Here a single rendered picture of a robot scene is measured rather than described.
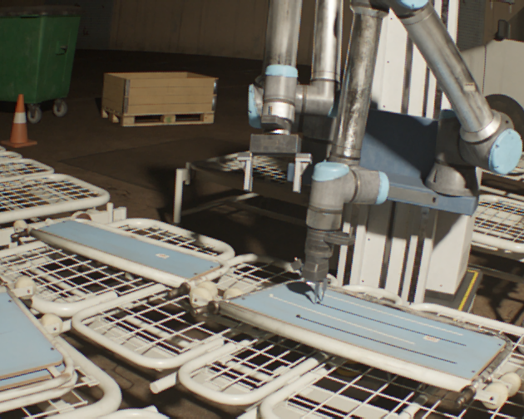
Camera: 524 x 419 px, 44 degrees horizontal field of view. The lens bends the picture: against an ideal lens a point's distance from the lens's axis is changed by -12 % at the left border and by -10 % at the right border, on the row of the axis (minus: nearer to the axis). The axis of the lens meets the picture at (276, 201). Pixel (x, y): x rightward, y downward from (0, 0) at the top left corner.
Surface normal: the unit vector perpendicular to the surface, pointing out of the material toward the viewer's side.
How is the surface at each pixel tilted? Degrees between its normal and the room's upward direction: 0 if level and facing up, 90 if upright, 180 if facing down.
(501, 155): 94
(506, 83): 89
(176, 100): 90
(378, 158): 90
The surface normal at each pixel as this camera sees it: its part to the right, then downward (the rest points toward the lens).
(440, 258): -0.40, 0.19
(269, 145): -0.23, -0.19
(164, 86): 0.56, 0.26
